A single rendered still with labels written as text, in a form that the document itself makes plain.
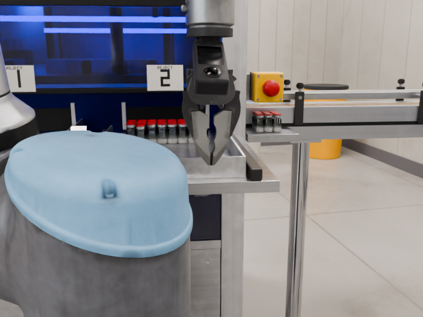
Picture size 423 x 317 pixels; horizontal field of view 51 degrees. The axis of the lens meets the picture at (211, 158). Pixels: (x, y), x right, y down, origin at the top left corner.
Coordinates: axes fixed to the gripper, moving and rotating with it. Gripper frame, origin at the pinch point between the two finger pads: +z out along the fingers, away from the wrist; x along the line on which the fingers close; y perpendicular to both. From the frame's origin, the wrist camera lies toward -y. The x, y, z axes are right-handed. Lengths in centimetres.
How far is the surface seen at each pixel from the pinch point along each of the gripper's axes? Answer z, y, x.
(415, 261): 91, 136, -121
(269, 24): -48, 435, -108
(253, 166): 1.6, 0.3, -6.9
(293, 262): 46, 54, -30
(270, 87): -8.6, 35.0, -17.4
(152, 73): -11.9, 38.4, 10.2
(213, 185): 4.1, -1.3, -0.1
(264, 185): 4.3, -1.3, -8.4
